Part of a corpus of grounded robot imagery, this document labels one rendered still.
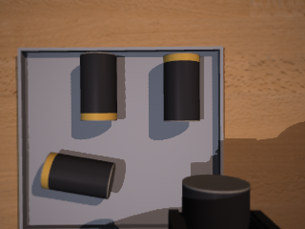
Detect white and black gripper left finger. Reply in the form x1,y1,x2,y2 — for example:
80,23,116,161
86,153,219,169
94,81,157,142
169,209,187,229

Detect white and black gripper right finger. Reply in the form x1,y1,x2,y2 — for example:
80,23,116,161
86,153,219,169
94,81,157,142
251,210,280,229

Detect black and orange battery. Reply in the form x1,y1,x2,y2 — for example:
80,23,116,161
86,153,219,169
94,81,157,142
163,52,200,122
80,52,117,121
40,153,115,199
182,175,251,229

